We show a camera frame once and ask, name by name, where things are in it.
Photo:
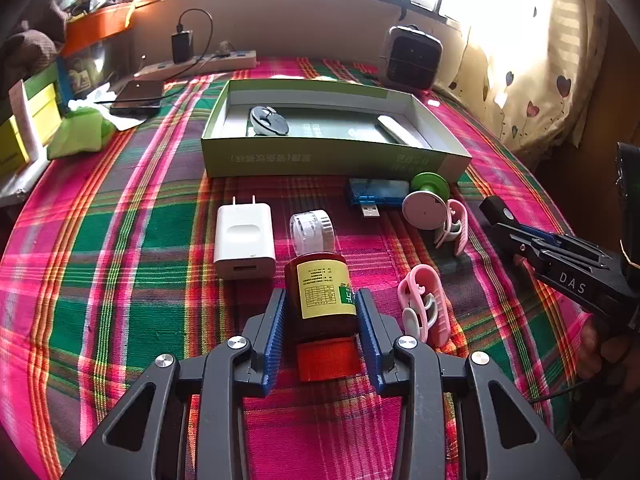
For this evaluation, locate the pink plastic clip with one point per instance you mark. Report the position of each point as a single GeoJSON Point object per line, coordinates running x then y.
{"type": "Point", "coordinates": [432, 305]}
{"type": "Point", "coordinates": [460, 225]}

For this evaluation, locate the white plug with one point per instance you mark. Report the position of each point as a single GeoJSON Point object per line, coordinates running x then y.
{"type": "Point", "coordinates": [225, 49]}

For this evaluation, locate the white wall charger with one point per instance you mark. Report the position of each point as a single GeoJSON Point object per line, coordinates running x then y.
{"type": "Point", "coordinates": [245, 240]}

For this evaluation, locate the brown medicine bottle red cap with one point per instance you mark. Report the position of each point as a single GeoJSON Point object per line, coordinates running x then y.
{"type": "Point", "coordinates": [320, 295]}

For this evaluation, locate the black power adapter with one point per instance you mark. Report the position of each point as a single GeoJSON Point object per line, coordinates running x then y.
{"type": "Point", "coordinates": [182, 47]}

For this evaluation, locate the green and blue box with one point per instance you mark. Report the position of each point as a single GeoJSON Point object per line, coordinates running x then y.
{"type": "Point", "coordinates": [45, 82]}

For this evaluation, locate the small grey fan heater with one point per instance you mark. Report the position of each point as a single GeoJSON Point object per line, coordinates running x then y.
{"type": "Point", "coordinates": [410, 57]}

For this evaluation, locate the person's right hand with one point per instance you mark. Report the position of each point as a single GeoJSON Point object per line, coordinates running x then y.
{"type": "Point", "coordinates": [612, 355]}

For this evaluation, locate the white power strip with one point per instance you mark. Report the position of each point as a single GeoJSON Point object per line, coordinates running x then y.
{"type": "Point", "coordinates": [225, 60]}

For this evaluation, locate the green cardboard box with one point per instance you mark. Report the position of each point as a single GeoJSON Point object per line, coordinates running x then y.
{"type": "Point", "coordinates": [300, 160]}

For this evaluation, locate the blue usb device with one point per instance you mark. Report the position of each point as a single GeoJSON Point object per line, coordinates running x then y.
{"type": "Point", "coordinates": [375, 190]}

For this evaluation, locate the orange box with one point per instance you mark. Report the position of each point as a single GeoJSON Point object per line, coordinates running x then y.
{"type": "Point", "coordinates": [95, 27]}

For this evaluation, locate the yellow box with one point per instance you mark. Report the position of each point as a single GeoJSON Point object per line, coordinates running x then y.
{"type": "Point", "coordinates": [15, 145]}

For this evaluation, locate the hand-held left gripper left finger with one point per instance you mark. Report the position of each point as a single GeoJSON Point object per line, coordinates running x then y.
{"type": "Point", "coordinates": [275, 340]}

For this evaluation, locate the checkered cloth bag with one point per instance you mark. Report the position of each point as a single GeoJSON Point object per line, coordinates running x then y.
{"type": "Point", "coordinates": [30, 52]}

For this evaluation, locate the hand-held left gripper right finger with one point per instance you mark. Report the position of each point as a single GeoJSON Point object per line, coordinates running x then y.
{"type": "Point", "coordinates": [367, 340]}

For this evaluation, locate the slim remote control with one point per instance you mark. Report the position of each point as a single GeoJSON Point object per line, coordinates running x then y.
{"type": "Point", "coordinates": [395, 127]}

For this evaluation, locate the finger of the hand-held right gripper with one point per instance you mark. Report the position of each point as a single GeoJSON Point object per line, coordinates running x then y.
{"type": "Point", "coordinates": [542, 236]}
{"type": "Point", "coordinates": [500, 212]}

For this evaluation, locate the black smartphone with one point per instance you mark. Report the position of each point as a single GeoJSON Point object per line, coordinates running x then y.
{"type": "Point", "coordinates": [137, 95]}

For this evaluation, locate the white flat stick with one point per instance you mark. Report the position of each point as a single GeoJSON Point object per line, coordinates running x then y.
{"type": "Point", "coordinates": [25, 120]}

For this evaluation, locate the clear plastic box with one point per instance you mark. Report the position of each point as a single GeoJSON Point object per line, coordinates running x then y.
{"type": "Point", "coordinates": [95, 67]}

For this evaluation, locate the plaid blanket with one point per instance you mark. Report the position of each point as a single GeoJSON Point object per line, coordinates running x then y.
{"type": "Point", "coordinates": [125, 260]}

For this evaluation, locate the cream heart print curtain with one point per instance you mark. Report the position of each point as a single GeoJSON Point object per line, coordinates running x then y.
{"type": "Point", "coordinates": [540, 85]}

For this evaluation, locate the pale green bag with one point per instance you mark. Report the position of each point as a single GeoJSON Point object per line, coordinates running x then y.
{"type": "Point", "coordinates": [80, 130]}

